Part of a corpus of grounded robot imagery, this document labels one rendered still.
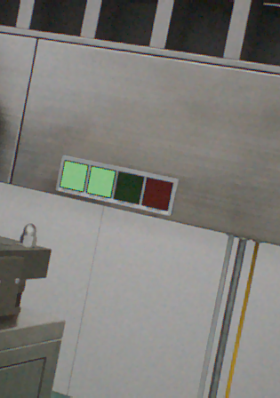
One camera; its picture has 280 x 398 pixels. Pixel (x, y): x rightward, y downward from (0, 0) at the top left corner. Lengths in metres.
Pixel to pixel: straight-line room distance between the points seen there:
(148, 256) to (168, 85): 2.59
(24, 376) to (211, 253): 2.47
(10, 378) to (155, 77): 0.62
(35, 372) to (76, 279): 2.65
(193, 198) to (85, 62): 0.35
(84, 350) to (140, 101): 2.80
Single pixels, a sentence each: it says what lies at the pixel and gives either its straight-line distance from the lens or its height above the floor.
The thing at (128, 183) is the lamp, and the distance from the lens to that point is 1.81.
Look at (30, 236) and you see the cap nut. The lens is 1.90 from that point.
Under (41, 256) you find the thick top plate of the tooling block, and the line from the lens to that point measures 1.90.
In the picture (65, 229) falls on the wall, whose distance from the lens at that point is 4.54.
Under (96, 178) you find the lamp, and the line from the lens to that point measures 1.84.
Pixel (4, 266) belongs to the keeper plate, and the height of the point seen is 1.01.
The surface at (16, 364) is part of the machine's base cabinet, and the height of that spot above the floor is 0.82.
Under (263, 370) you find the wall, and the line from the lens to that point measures 4.20.
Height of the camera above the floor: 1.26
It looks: 3 degrees down
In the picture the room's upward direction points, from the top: 11 degrees clockwise
